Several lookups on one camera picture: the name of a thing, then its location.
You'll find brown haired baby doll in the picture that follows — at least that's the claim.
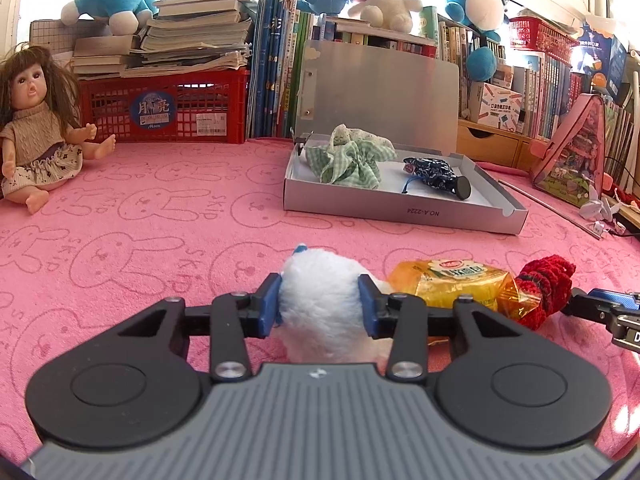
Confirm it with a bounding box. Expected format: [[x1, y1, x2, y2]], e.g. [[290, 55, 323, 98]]
[[0, 44, 117, 216]]

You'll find row of leaning books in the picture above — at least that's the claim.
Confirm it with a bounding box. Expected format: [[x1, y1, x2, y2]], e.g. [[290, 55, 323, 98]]
[[602, 95, 640, 192]]

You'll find yellow bread packet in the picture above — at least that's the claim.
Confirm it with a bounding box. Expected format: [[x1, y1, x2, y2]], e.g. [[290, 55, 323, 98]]
[[387, 258, 541, 322]]

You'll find silver cardboard box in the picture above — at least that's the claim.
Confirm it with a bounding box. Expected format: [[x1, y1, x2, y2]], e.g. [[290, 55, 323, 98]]
[[282, 40, 530, 235]]

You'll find grey grid cutting board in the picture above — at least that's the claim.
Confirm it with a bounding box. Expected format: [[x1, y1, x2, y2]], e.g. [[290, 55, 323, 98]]
[[29, 19, 84, 61]]

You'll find wooden drawer unit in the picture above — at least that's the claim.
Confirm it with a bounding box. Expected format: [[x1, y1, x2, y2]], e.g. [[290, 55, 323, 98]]
[[457, 119, 542, 172]]

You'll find blue white cat plush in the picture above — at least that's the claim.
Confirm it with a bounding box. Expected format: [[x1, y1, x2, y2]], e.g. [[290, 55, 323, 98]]
[[61, 0, 162, 37]]

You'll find row of tall slim books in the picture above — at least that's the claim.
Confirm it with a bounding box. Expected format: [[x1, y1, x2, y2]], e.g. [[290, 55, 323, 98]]
[[249, 0, 321, 139]]

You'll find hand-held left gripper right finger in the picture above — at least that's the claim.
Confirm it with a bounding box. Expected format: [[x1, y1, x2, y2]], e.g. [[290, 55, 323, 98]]
[[357, 275, 526, 382]]

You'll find red plastic crate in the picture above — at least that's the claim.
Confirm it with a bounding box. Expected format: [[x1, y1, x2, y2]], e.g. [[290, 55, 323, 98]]
[[79, 69, 251, 145]]

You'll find white printed carton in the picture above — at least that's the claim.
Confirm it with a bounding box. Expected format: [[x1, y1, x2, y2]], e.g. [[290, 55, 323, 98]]
[[479, 82, 526, 134]]

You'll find stack of worn books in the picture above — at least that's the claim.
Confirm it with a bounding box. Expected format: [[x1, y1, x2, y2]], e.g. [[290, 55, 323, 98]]
[[71, 0, 254, 80]]

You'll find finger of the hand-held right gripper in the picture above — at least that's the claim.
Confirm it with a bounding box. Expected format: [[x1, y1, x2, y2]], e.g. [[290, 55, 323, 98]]
[[562, 288, 640, 321]]

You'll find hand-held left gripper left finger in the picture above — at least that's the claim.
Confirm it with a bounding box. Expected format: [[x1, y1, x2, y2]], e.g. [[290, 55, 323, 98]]
[[117, 272, 283, 384]]

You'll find dark blue printed box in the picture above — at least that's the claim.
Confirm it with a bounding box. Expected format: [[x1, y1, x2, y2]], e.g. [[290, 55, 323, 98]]
[[574, 21, 629, 97]]

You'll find thin metal rod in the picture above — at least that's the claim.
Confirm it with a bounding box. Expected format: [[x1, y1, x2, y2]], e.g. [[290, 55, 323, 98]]
[[497, 177, 604, 241]]

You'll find row of upright textbooks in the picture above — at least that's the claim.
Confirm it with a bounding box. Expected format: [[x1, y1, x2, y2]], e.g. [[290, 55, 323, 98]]
[[437, 12, 587, 142]]

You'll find white plush toy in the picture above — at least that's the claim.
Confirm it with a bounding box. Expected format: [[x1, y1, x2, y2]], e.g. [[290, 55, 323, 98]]
[[277, 244, 396, 367]]

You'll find green floral cloth pouch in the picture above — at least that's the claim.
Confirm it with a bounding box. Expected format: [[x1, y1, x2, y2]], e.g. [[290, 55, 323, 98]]
[[305, 124, 397, 191]]

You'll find red crochet doll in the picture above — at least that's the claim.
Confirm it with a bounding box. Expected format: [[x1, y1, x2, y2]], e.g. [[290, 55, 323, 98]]
[[515, 255, 577, 331]]

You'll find pink triangular pencil case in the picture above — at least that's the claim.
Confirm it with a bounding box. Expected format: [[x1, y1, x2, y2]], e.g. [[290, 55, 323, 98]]
[[530, 92, 607, 209]]

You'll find pink rabbit print towel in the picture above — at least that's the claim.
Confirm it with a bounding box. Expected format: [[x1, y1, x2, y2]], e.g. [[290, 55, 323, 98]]
[[0, 137, 640, 466]]

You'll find blue floral drawstring pouch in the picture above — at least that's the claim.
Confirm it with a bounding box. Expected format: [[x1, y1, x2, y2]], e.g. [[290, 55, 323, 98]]
[[401, 156, 461, 195]]

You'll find white paper origami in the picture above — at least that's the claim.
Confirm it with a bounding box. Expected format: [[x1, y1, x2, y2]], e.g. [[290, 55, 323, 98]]
[[580, 195, 627, 236]]

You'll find red plastic basket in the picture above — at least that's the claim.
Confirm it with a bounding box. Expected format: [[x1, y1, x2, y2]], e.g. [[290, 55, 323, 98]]
[[509, 15, 582, 64]]

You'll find large blue plush toy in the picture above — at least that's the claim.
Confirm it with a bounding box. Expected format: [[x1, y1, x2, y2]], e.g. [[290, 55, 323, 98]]
[[441, 0, 512, 84]]

